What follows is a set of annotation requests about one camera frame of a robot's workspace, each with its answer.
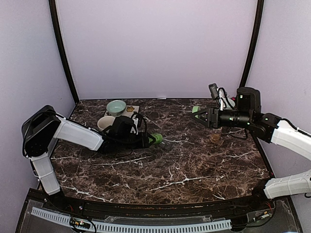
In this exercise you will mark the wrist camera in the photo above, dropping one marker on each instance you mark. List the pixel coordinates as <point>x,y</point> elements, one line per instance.
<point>217,93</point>
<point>140,123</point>

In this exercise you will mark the black front rail base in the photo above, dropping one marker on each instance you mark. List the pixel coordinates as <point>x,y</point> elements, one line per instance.
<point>151,196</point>

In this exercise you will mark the square floral ceramic plate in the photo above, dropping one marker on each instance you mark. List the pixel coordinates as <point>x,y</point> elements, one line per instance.
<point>130,109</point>

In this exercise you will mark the celadon bowl on plate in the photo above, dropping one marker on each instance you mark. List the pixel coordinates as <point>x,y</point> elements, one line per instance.
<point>116,107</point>

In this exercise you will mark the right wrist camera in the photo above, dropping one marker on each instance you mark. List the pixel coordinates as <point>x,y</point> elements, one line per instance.
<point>217,93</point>

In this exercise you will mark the beige ceramic mug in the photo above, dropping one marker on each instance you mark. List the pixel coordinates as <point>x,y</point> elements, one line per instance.
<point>104,122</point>

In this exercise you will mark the green pill bottle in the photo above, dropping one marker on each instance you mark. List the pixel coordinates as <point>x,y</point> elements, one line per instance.
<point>159,138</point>

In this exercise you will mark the white slotted cable duct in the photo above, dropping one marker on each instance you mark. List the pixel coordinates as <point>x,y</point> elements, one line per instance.
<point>130,225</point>

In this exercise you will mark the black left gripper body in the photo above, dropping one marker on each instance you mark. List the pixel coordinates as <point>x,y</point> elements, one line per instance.
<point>140,144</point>

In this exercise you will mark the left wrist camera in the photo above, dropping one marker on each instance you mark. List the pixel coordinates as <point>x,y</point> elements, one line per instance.
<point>140,123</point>

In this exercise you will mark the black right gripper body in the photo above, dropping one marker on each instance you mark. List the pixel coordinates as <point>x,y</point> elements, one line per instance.
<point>215,124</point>

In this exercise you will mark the black corner frame post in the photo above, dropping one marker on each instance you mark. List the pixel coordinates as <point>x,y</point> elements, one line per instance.
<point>253,43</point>
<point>61,50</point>

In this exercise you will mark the black corner frame post right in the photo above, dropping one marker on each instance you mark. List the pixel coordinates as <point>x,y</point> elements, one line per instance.
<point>253,43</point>

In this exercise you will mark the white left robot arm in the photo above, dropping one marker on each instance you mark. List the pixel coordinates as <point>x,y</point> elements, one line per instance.
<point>46,124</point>

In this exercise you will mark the grey weekly pill organizer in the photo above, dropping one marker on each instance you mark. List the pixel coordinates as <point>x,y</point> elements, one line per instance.
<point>166,145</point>

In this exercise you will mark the black corner frame post left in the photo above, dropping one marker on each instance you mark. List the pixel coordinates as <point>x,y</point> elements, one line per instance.
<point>61,50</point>

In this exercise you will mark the small celadon bowl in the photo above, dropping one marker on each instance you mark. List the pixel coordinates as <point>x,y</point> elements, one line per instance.
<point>227,103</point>

